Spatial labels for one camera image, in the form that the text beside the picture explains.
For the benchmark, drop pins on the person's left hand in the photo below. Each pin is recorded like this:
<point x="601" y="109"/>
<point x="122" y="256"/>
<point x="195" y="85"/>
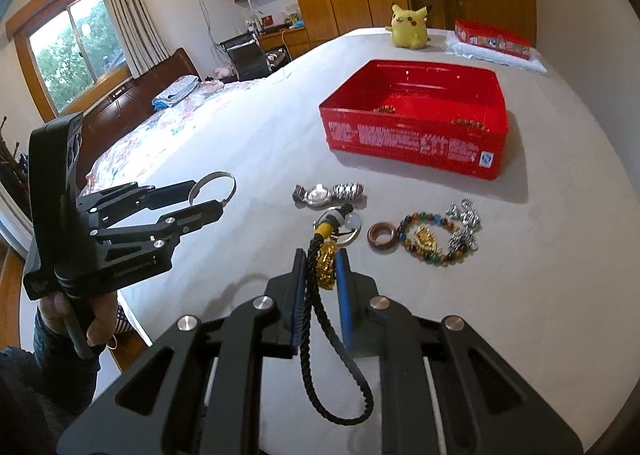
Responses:
<point x="102" y="320"/>

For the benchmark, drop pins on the person's left forearm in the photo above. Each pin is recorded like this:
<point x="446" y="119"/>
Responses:
<point x="40" y="385"/>

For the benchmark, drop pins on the yellow plush toy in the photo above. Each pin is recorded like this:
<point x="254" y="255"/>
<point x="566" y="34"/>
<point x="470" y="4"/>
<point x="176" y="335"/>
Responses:
<point x="407" y="27"/>

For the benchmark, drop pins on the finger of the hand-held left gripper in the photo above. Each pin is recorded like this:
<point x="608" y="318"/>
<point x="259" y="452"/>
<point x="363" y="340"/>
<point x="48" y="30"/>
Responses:
<point x="172" y="191"/>
<point x="200" y="214"/>

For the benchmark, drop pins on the window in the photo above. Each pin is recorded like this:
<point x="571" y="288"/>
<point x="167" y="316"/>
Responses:
<point x="70" y="50"/>

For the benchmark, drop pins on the wooden desk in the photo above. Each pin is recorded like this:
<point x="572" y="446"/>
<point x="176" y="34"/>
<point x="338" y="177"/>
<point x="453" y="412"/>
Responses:
<point x="292" y="40"/>

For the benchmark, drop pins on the silver bangle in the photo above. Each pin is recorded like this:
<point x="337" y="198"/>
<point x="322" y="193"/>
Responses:
<point x="212" y="175"/>

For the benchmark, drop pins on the floral bed sheet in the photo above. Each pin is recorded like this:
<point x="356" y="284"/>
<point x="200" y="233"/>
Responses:
<point x="165" y="135"/>

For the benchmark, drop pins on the white folded towel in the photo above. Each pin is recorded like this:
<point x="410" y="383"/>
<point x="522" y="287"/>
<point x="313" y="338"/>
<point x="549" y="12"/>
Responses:
<point x="500" y="63"/>

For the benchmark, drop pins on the red plastic box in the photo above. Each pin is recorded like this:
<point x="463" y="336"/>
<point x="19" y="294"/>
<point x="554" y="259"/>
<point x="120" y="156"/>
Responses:
<point x="400" y="140"/>

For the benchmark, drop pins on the beige curtain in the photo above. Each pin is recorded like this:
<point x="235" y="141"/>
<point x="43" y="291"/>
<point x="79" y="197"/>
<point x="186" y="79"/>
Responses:
<point x="127" y="15"/>

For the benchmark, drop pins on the silver wrist watch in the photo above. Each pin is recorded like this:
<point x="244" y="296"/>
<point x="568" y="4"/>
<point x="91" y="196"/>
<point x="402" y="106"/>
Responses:
<point x="320" y="195"/>

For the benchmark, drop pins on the pink plush toy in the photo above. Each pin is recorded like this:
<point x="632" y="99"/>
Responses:
<point x="222" y="71"/>

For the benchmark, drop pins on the folded blue cloth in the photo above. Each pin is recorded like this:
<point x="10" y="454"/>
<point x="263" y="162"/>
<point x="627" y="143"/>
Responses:
<point x="172" y="92"/>

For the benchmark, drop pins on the red tin box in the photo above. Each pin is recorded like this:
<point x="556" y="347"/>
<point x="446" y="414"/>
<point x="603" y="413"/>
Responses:
<point x="492" y="37"/>

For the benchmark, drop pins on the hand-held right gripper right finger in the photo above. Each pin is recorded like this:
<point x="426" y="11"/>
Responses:
<point x="344" y="300"/>

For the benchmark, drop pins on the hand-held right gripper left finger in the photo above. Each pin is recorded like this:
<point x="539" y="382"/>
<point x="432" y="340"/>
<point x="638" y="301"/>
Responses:
<point x="299" y="305"/>

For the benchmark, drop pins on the black office chair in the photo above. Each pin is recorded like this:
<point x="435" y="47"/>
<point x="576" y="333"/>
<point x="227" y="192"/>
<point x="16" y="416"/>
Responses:
<point x="247" y="57"/>

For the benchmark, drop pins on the dark wooden headboard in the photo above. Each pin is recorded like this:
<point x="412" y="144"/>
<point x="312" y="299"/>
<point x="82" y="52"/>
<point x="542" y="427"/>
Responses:
<point x="150" y="85"/>

